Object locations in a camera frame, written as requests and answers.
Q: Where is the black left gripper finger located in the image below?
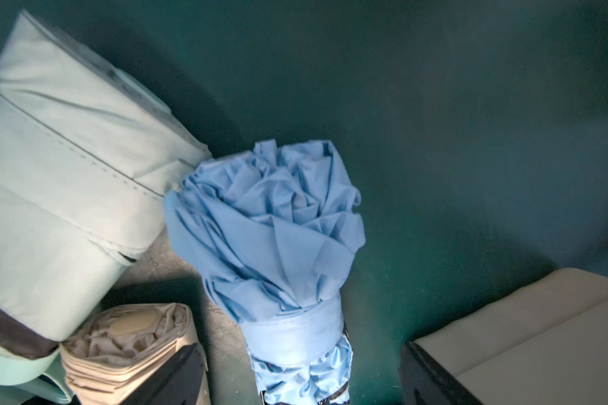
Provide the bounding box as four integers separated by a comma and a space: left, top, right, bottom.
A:
122, 344, 205, 405

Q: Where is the orange beige umbrella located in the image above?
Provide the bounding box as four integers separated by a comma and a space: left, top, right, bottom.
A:
60, 303, 206, 404

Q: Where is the sky blue umbrella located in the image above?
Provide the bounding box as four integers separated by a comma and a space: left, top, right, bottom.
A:
164, 140, 366, 404

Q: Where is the mint green umbrella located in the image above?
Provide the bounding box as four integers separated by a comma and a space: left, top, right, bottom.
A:
0, 10, 210, 403

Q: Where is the beige plastic storage box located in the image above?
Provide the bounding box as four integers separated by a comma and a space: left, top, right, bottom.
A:
400, 268, 608, 404

